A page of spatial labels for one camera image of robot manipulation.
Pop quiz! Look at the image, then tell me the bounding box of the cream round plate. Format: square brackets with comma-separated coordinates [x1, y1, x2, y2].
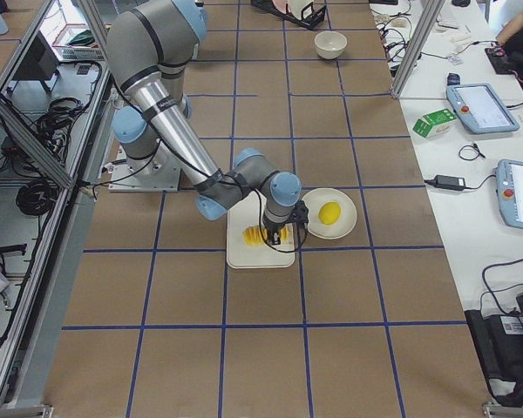
[287, 0, 313, 20]

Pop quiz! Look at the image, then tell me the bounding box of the striped bread roll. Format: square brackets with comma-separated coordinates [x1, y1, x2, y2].
[242, 226, 292, 246]

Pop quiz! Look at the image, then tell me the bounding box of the white rectangular tray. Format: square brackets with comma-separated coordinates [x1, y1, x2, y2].
[227, 193, 295, 269]

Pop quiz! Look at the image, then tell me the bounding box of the yellow lemon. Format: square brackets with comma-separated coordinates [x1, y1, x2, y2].
[318, 201, 342, 226]

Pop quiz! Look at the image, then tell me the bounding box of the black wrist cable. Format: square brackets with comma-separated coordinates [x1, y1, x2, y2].
[255, 189, 309, 254]

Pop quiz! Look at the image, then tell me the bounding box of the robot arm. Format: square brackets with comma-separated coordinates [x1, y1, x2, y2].
[106, 1, 309, 246]

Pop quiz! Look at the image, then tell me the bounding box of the blue teach pendant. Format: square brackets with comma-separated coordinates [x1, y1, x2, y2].
[445, 84, 520, 134]
[495, 159, 523, 229]

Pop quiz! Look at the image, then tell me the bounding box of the black power brick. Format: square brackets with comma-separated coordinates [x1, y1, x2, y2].
[434, 174, 466, 191]

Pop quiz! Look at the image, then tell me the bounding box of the pink round plate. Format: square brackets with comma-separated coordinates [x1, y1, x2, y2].
[272, 0, 288, 14]

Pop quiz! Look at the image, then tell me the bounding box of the red wire basket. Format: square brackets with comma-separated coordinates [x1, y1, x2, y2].
[51, 24, 104, 61]

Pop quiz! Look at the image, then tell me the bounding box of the green white carton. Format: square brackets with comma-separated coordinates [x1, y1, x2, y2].
[412, 108, 457, 138]

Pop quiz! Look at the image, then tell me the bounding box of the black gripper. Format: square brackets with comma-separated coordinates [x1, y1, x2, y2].
[261, 200, 309, 244]

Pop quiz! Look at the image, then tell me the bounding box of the aluminium frame rail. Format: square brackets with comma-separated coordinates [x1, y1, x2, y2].
[0, 92, 75, 189]

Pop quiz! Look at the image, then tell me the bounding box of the cream bowl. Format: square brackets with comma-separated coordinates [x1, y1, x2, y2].
[314, 30, 348, 60]

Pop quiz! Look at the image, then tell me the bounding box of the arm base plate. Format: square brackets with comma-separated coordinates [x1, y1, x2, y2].
[108, 144, 180, 192]

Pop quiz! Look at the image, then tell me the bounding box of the cream plate with lemon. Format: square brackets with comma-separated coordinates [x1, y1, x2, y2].
[302, 188, 357, 239]

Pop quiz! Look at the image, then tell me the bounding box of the black plate rack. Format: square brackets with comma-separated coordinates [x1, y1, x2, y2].
[250, 0, 327, 30]

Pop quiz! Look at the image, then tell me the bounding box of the aluminium frame post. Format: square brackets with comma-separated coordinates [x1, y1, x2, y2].
[391, 0, 444, 98]

